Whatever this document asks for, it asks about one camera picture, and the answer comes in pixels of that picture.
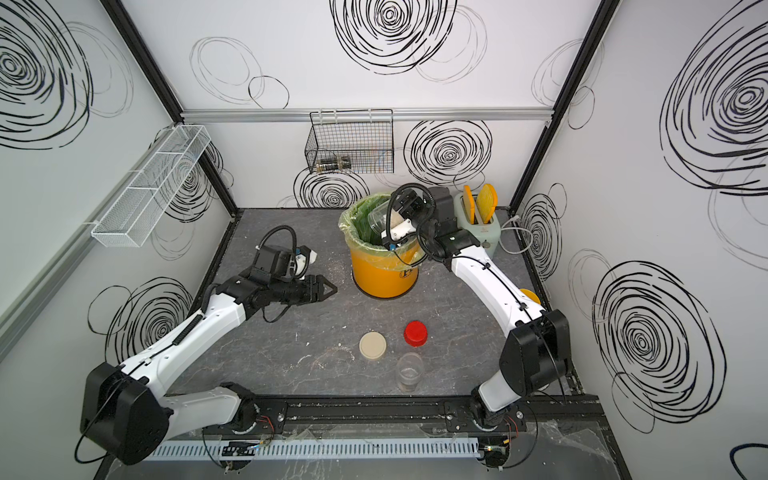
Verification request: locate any red jar lid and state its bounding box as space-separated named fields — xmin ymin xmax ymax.
xmin=403 ymin=320 xmax=429 ymax=347

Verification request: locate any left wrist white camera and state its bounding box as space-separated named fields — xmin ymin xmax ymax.
xmin=293 ymin=245 xmax=317 ymax=279

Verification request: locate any mint green toaster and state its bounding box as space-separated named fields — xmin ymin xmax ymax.
xmin=453 ymin=193 xmax=501 ymax=258

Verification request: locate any left yellow toast slice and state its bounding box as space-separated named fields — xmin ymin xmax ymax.
xmin=462 ymin=185 xmax=476 ymax=225

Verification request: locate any white slotted cable duct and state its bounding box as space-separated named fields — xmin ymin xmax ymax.
xmin=147 ymin=437 xmax=481 ymax=462

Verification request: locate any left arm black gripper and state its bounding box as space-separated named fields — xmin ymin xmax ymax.
xmin=272 ymin=274 xmax=339 ymax=304

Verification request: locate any black wire wall basket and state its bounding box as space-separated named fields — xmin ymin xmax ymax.
xmin=304 ymin=109 xmax=395 ymax=174

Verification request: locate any orange trash bin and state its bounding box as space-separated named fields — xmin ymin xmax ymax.
xmin=349 ymin=243 xmax=421 ymax=299

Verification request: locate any clear jar with oatmeal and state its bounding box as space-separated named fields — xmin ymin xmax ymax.
xmin=396 ymin=352 xmax=424 ymax=393

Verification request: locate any white toaster power cable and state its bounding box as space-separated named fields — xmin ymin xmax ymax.
xmin=497 ymin=214 xmax=535 ymax=256

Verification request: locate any dark item in basket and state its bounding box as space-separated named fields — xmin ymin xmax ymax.
xmin=315 ymin=155 xmax=352 ymax=174

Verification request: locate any beige jar lid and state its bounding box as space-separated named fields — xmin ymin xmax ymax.
xmin=358 ymin=331 xmax=387 ymax=360

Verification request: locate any green plastic bin liner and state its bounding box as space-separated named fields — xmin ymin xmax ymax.
xmin=338 ymin=192 xmax=425 ymax=272

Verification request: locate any yellow mug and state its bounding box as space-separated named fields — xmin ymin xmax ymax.
xmin=520 ymin=288 xmax=541 ymax=307

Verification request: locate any yellow toast slice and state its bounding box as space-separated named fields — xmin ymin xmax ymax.
xmin=475 ymin=183 xmax=498 ymax=224
xmin=462 ymin=185 xmax=476 ymax=225

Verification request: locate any right yellow toast slice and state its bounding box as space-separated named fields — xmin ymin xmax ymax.
xmin=475 ymin=183 xmax=498 ymax=224

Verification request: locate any white wire wall shelf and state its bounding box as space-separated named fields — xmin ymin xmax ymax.
xmin=91 ymin=125 xmax=211 ymax=248

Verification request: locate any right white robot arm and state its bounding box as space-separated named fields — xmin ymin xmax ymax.
xmin=399 ymin=183 xmax=571 ymax=429

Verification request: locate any beige lidded oatmeal jar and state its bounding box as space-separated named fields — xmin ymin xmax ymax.
xmin=367 ymin=201 xmax=388 ymax=245

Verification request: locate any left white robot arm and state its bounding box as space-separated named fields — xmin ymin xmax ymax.
xmin=79 ymin=245 xmax=338 ymax=465

